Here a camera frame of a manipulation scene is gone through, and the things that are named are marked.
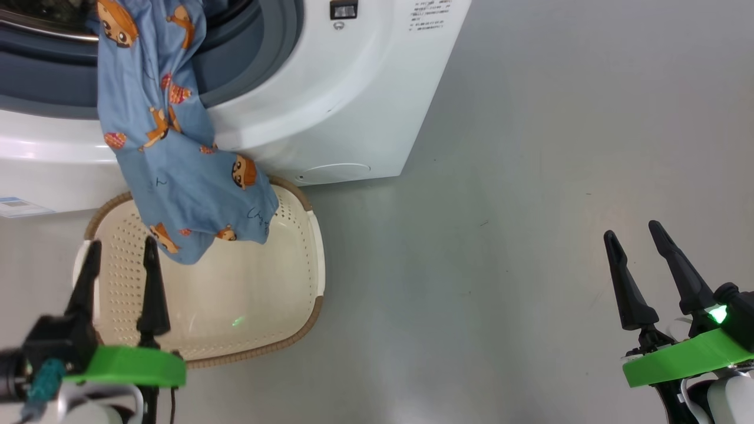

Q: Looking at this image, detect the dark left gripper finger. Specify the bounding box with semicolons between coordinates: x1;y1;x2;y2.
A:
137;236;172;349
65;240;102;331

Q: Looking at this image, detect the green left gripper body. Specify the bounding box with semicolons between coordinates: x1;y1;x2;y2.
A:
64;344;187;388

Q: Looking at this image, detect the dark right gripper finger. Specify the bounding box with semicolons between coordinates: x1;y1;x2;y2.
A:
649;220;717;316
604;230;660;332

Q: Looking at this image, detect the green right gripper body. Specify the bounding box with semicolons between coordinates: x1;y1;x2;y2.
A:
623;309;754;388

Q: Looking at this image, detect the blue cartoon garment with handwriting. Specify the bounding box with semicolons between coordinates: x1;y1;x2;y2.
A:
87;0;280;265

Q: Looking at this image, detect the white front-load washing machine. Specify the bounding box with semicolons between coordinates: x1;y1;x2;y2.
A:
0;0;472;216

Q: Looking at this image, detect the washing machine drum opening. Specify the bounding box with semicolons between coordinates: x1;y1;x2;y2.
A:
0;0;101;43

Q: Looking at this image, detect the cream laundry basket brown rim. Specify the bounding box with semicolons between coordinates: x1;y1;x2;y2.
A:
73;176;326;370

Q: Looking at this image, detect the blue energy label sticker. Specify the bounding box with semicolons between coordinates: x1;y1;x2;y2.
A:
0;196;55;219

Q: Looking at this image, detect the round white filter cover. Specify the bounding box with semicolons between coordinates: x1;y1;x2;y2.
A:
294;163;372;185

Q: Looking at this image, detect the small printed text label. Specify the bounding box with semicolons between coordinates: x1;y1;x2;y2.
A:
409;0;455;32

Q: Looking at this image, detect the teal camera cable connector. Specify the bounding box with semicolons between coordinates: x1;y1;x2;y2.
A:
24;358;67;420

